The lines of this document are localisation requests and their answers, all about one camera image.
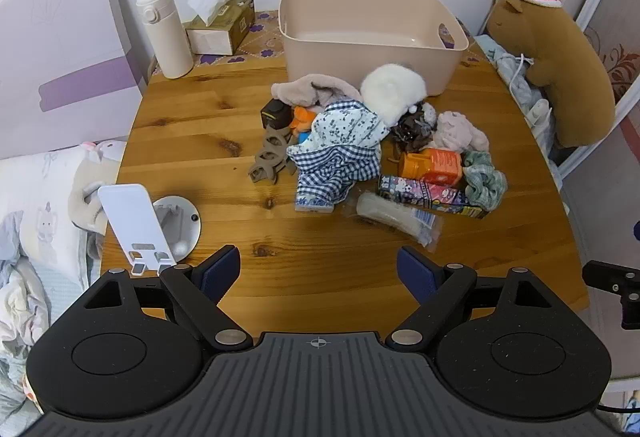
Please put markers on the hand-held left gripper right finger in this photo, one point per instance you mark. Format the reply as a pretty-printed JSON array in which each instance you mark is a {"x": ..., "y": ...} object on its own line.
[{"x": 415, "y": 269}]

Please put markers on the clear packet of white sticks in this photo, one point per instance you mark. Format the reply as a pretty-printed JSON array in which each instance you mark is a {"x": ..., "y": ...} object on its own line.
[{"x": 390, "y": 214}]

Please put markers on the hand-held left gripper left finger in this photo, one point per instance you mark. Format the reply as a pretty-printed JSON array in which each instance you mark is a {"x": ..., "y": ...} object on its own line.
[{"x": 220, "y": 269}]

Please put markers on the beige plastic storage bin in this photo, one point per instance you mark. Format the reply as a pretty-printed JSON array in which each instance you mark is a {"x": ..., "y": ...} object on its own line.
[{"x": 320, "y": 52}]

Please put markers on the gold tissue box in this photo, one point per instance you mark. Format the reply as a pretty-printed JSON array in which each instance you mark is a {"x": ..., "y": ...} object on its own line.
[{"x": 220, "y": 29}]

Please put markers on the dark brown scrunchie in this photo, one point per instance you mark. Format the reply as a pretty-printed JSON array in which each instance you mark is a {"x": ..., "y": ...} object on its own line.
[{"x": 412, "y": 132}]

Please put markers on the brown capybara plush toy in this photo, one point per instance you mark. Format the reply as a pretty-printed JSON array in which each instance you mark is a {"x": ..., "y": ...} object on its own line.
[{"x": 565, "y": 67}]

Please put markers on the brown hair claw clip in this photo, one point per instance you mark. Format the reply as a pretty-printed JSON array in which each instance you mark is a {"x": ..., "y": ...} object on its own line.
[{"x": 270, "y": 157}]

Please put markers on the small black box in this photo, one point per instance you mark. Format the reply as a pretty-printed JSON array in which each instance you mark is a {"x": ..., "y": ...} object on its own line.
[{"x": 276, "y": 114}]

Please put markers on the printed white bedding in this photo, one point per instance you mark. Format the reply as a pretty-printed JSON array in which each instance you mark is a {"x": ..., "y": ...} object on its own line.
[{"x": 35, "y": 197}]

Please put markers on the small orange toy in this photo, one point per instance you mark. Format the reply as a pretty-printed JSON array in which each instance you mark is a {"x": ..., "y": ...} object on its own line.
[{"x": 304, "y": 117}]

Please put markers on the light blue cloth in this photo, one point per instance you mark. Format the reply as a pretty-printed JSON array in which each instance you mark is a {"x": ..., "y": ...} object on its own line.
[{"x": 510, "y": 67}]

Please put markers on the green checked scrunchie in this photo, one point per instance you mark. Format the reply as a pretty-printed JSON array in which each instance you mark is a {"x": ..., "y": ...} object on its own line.
[{"x": 485, "y": 182}]

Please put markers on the wooden desk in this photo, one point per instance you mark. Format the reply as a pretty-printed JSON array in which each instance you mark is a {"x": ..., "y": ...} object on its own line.
[{"x": 200, "y": 127}]

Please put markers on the white power adapter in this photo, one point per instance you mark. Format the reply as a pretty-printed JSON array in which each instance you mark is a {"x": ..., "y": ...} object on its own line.
[{"x": 539, "y": 112}]

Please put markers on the large beige fuzzy sock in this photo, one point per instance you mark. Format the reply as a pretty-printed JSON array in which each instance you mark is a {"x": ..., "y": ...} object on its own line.
[{"x": 305, "y": 89}]

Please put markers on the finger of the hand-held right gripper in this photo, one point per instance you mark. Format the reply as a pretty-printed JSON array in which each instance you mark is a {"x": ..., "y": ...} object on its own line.
[{"x": 607, "y": 274}]

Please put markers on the white phone stand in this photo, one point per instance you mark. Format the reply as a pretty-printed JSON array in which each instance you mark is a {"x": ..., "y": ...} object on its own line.
[{"x": 135, "y": 217}]

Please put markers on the white thermos bottle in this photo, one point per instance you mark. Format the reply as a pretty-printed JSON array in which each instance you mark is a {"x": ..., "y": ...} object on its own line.
[{"x": 165, "y": 37}]

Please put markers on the blue gingham floral cloth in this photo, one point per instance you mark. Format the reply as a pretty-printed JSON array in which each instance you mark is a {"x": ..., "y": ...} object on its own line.
[{"x": 340, "y": 152}]

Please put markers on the long colourful printed box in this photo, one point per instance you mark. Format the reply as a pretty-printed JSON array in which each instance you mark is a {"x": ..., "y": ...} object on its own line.
[{"x": 425, "y": 194}]

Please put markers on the orange bottle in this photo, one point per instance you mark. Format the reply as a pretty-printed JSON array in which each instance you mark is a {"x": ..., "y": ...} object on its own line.
[{"x": 430, "y": 167}]

